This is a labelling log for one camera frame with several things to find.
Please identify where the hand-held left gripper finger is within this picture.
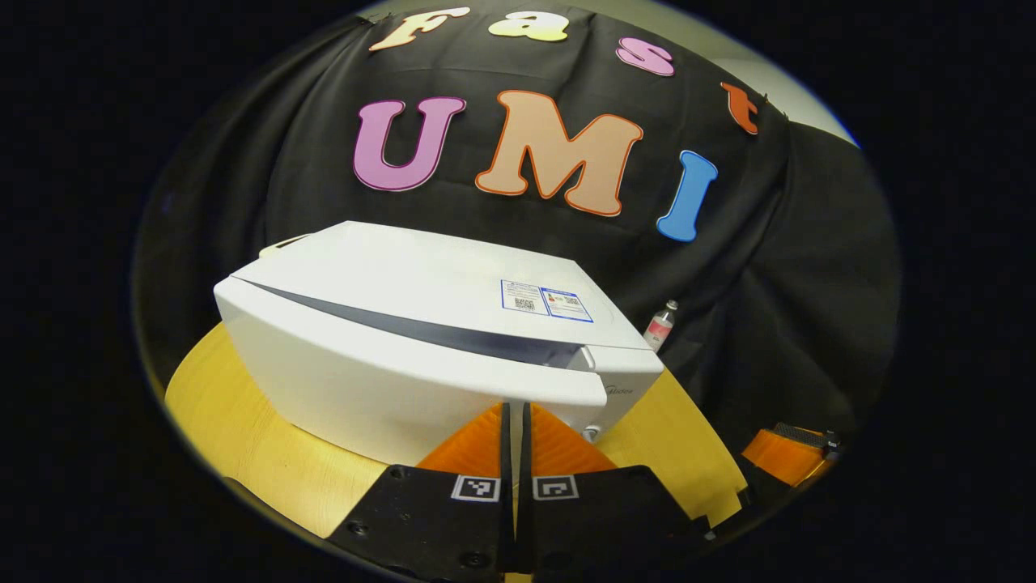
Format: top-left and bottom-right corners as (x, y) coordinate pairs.
(328, 402), (517, 583)
(516, 402), (715, 582)

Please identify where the white microwave oven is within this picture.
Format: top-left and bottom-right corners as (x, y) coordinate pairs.
(213, 220), (666, 466)

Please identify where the black backdrop cloth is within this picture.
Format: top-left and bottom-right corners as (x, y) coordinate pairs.
(134, 8), (903, 519)

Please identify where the small clear bottle pink label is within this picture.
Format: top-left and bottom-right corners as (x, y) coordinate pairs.
(645, 300), (679, 351)

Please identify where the white toaster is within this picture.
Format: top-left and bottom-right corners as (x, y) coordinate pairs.
(259, 234), (313, 259)

